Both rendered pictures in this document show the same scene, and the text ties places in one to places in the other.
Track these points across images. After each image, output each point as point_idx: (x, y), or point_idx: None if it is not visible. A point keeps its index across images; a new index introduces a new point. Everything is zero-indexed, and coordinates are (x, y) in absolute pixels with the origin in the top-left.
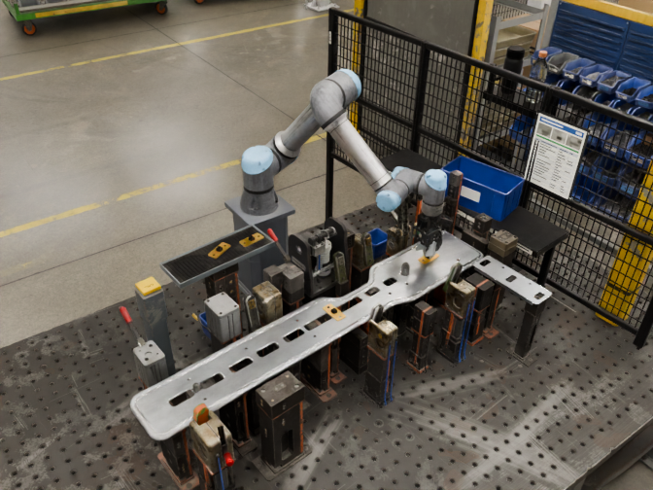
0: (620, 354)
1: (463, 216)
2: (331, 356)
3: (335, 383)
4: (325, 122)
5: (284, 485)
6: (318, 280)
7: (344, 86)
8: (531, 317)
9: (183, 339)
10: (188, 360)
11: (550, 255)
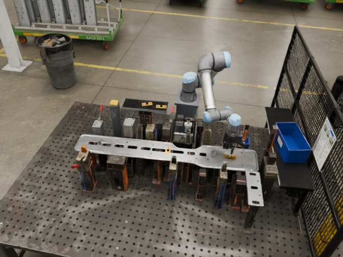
0: None
1: (272, 151)
2: (165, 168)
3: (163, 180)
4: (197, 70)
5: (110, 196)
6: (182, 137)
7: (216, 58)
8: (249, 210)
9: None
10: None
11: (302, 195)
